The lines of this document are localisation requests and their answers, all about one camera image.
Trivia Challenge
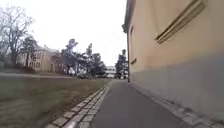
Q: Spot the white low building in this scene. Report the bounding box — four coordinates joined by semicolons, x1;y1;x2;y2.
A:
104;65;118;79

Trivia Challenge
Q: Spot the dark tree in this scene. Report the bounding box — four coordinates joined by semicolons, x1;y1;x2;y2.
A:
114;49;129;80

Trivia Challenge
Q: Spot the group of dark trees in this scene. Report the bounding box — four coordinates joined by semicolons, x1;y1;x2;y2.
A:
53;38;108;78

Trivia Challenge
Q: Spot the grey asphalt path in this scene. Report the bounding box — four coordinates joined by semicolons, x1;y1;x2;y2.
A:
89;79;194;128

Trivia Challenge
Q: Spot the cobblestone strip beside grass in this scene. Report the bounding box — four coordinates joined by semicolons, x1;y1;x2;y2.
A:
44;80;114;128

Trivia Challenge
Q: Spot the yellow building with grey base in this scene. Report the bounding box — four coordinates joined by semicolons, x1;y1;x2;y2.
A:
121;0;224;123

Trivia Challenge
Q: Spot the beige building with roof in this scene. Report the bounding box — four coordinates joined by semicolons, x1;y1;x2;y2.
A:
16;45;63;73

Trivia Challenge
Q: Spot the cobblestone strip beside building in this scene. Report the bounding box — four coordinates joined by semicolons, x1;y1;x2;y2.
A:
128;81;224;128

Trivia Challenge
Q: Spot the dull grass field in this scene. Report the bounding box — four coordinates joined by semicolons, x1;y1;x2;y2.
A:
0;77;111;128

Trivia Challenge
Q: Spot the pale road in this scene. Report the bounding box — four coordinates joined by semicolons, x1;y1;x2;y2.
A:
0;72;78;80

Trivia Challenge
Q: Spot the broad bare tree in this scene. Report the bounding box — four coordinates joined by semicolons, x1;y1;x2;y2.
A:
0;6;36;68

